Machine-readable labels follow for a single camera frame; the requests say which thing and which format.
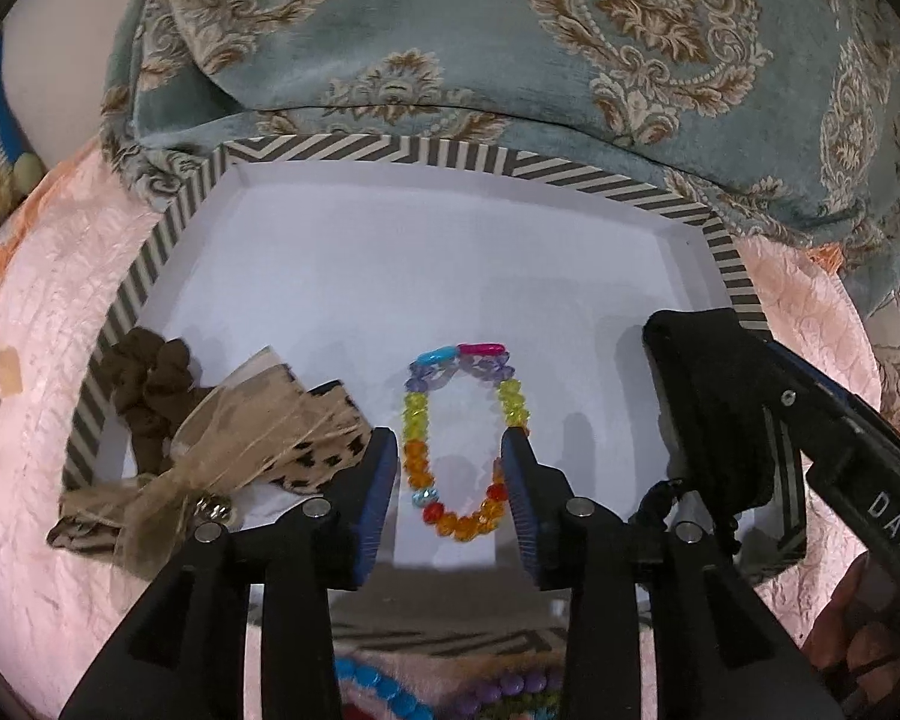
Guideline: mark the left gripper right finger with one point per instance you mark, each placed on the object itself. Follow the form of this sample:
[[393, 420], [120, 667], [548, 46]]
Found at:
[[718, 651]]

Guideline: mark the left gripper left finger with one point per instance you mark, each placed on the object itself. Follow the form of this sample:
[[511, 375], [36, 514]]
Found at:
[[180, 650]]

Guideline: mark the black scrunchie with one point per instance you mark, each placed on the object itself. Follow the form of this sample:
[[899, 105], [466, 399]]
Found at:
[[656, 505]]

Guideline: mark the beige leopard ribbon bow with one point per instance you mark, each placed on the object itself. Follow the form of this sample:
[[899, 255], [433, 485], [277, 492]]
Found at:
[[260, 425]]

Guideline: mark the brown scrunchie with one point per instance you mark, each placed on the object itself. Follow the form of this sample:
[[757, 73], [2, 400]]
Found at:
[[152, 390]]

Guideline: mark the black velvet hair bow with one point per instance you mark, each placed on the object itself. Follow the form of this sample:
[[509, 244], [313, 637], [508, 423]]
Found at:
[[714, 375]]

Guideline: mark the person's right hand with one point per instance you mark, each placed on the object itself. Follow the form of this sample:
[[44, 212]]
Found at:
[[854, 645]]

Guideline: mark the pink quilted bedspread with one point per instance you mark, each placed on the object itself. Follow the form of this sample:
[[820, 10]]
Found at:
[[59, 262]]

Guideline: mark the teal damask blanket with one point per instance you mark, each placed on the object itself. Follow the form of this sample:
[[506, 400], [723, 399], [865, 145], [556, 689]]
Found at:
[[783, 115]]

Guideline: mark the striped black white box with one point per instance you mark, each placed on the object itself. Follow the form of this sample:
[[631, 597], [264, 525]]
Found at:
[[348, 256]]

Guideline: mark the green blue stuffed toy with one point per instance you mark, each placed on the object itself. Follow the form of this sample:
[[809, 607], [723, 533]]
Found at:
[[11, 135]]

